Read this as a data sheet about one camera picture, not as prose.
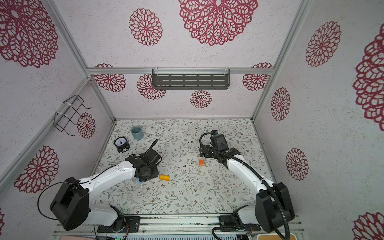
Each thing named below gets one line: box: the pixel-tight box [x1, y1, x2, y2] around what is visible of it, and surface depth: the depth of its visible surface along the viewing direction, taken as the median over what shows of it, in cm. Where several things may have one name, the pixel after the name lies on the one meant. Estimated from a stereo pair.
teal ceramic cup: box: [131, 126, 144, 140], surface depth 109 cm
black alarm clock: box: [114, 136, 131, 153], surface depth 105 cm
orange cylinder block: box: [159, 174, 170, 182], surface depth 91 cm
